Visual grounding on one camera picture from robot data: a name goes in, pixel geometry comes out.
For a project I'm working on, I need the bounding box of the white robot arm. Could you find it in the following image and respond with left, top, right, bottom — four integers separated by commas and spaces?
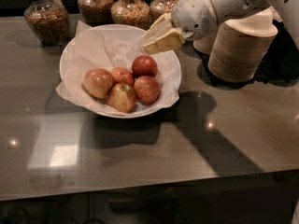
138, 0, 299, 54

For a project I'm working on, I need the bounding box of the orange-red apple front right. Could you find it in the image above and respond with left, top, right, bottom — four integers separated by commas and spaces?
134, 76, 161, 105

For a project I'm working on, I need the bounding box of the glass cereal jar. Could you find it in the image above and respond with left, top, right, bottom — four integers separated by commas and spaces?
78, 0, 114, 25
111, 0, 150, 30
24, 0, 70, 46
149, 0, 178, 21

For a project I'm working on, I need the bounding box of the paper bowl stack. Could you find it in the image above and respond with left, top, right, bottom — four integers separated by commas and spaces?
193, 30, 218, 55
207, 8, 278, 83

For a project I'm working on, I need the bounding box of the white bowl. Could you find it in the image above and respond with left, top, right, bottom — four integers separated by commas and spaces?
59, 23, 182, 119

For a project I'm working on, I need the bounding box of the red apple back right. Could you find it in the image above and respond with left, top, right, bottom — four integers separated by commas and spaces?
132, 55, 158, 77

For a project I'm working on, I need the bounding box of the yellow-red apple with sticker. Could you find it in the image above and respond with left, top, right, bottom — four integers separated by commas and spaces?
106, 83, 136, 113

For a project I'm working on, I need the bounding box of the paper bowl stack front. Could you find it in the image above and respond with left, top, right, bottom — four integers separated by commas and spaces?
207, 8, 278, 83

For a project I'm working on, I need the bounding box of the red apple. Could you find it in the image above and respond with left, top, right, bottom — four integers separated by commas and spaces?
83, 68, 115, 99
132, 55, 158, 77

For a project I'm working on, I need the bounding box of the dark apple back middle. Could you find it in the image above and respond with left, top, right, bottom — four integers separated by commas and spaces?
111, 67, 135, 86

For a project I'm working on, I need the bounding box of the glass cereal jar far left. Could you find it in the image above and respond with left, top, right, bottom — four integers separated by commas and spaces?
24, 0, 70, 46

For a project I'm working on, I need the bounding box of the paper bowl stack back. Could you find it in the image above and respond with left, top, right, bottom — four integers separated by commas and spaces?
193, 30, 218, 55

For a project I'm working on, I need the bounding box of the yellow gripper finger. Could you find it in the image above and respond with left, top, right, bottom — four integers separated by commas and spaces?
142, 28, 185, 54
138, 13, 173, 46

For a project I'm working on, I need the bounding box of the red apple back left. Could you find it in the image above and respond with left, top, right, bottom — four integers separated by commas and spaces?
83, 68, 115, 99

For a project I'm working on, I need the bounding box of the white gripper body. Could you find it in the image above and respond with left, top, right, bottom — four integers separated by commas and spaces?
171, 0, 217, 40

